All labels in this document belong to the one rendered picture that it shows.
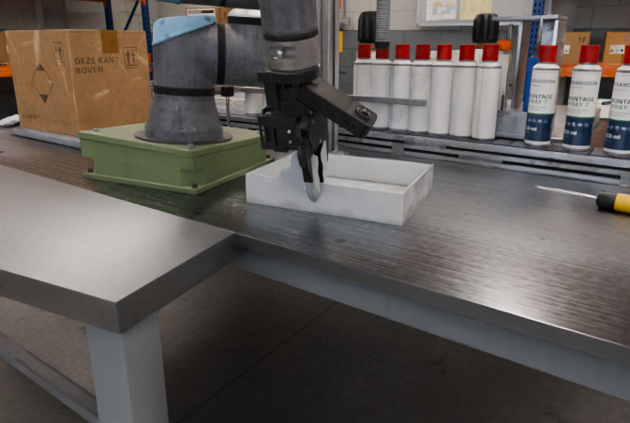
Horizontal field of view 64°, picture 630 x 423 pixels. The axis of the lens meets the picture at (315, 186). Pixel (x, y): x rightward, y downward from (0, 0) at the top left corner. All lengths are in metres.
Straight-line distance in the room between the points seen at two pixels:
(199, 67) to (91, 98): 0.54
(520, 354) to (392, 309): 0.16
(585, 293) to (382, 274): 0.22
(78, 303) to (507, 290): 0.47
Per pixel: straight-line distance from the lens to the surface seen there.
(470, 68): 1.17
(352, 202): 0.77
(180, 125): 0.98
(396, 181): 0.95
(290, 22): 0.67
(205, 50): 0.97
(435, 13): 5.60
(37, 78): 1.57
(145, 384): 0.69
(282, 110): 0.73
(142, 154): 0.98
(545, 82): 1.13
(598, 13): 5.60
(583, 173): 1.12
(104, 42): 1.49
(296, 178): 0.76
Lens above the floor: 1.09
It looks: 16 degrees down
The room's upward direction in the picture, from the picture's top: straight up
